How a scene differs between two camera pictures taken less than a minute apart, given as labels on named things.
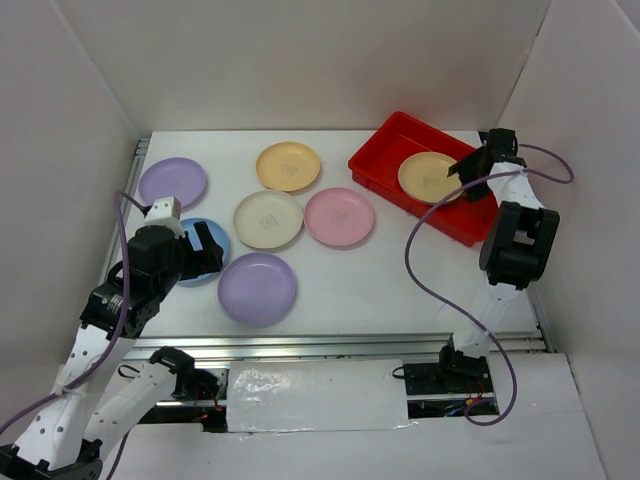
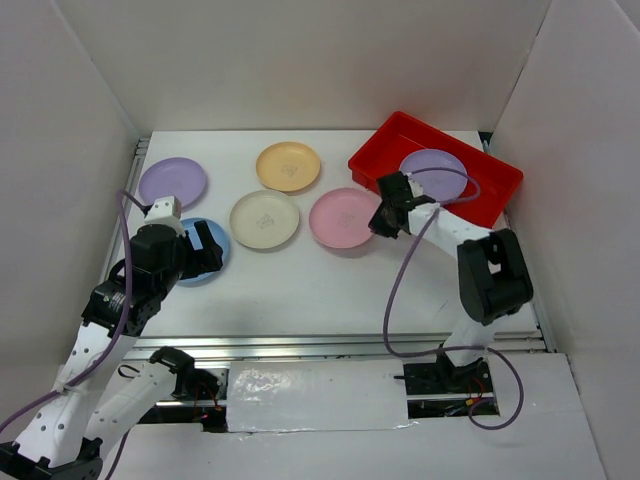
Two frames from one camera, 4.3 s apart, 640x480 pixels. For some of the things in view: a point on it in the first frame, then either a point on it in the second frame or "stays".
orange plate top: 288,166 stays
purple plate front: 257,289 -> 439,174
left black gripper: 207,260 stays
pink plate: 339,216 stays
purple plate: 173,177 stays
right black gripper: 465,166 -> 377,225
